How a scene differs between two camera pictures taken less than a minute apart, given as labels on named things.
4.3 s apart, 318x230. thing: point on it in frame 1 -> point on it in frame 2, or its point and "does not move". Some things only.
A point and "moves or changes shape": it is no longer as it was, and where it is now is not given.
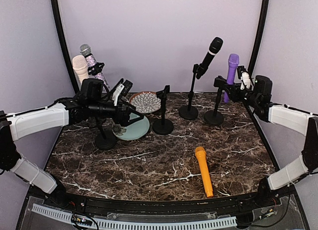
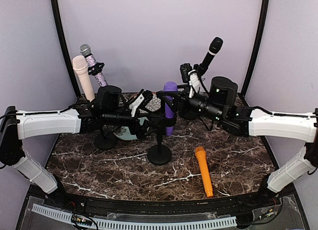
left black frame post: (54, 4) does not move
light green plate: (133, 131) does not move
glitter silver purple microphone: (86, 50) does not move
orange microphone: (201, 159) does not move
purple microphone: (233, 59) -> (169, 87)
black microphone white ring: (215, 46) does not move
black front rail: (161, 206) does not move
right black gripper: (231, 86) -> (182, 98)
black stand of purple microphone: (216, 117) moves or changes shape
